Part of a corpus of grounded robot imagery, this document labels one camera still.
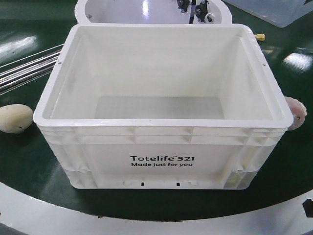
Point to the yellow knob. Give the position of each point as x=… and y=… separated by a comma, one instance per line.
x=260, y=37

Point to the white round conveyor centre housing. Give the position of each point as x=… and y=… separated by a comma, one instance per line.
x=152, y=12

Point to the pink plush toy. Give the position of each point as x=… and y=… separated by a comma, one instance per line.
x=298, y=110

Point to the translucent plastic bin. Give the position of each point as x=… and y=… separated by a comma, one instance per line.
x=279, y=13

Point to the metal rods bundle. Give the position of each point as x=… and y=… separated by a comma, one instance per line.
x=27, y=69

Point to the cream yellow plush toy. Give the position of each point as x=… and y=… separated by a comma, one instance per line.
x=15, y=118

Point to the white plastic tote box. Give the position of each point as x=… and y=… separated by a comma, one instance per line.
x=181, y=106

